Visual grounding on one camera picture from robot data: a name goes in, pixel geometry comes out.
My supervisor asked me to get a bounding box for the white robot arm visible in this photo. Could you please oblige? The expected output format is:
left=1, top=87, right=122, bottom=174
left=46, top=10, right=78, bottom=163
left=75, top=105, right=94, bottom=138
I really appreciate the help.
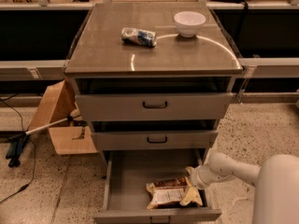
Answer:
left=186, top=153, right=299, bottom=224

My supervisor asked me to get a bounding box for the bottom grey drawer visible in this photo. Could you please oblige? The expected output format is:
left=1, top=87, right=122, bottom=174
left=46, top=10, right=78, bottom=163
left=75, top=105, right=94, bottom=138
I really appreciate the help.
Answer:
left=93, top=149, right=221, bottom=224

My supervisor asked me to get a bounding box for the blue crumpled snack bag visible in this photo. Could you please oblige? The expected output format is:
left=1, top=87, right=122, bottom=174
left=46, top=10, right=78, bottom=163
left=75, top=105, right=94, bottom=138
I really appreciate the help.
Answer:
left=121, top=27, right=156, bottom=48

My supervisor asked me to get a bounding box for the top grey drawer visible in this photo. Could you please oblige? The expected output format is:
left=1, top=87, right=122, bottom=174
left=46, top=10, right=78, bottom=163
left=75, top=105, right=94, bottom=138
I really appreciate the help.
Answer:
left=76, top=93, right=232, bottom=121

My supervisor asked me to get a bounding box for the grey drawer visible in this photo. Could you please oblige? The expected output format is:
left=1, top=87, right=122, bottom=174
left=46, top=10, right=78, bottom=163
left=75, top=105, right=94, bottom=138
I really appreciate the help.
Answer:
left=93, top=149, right=221, bottom=224
left=91, top=131, right=218, bottom=150
left=76, top=93, right=232, bottom=121

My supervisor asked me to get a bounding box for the reacher grabber tool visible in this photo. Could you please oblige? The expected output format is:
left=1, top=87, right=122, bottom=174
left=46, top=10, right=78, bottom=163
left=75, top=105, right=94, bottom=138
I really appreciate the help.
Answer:
left=6, top=109, right=81, bottom=168

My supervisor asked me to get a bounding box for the middle grey drawer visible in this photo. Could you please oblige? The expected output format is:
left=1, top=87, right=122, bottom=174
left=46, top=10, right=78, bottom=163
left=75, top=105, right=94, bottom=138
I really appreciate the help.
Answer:
left=91, top=131, right=218, bottom=150

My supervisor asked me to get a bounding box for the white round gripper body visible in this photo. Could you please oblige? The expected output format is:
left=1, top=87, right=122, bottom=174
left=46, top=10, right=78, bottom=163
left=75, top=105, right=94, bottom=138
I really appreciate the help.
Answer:
left=189, top=164, right=210, bottom=189

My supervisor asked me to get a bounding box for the grey drawer cabinet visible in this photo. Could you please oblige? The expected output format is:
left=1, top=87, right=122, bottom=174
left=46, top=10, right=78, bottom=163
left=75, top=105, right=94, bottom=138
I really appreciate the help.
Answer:
left=64, top=1, right=244, bottom=166

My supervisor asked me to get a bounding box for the cardboard box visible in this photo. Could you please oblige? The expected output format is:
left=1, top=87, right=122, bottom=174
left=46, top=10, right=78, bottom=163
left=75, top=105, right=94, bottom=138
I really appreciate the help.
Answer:
left=28, top=80, right=96, bottom=155

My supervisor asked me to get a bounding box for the white bowl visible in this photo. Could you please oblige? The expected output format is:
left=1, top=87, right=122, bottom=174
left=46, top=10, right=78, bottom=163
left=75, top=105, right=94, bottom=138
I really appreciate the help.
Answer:
left=174, top=11, right=206, bottom=37

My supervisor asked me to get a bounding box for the black cable on floor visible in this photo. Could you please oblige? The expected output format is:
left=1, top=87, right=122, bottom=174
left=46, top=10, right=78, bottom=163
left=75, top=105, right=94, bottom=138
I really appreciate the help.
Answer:
left=0, top=93, right=36, bottom=204

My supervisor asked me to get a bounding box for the brown chip bag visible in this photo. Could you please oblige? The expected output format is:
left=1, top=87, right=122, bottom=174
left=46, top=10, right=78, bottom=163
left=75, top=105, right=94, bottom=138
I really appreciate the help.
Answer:
left=146, top=175, right=204, bottom=210

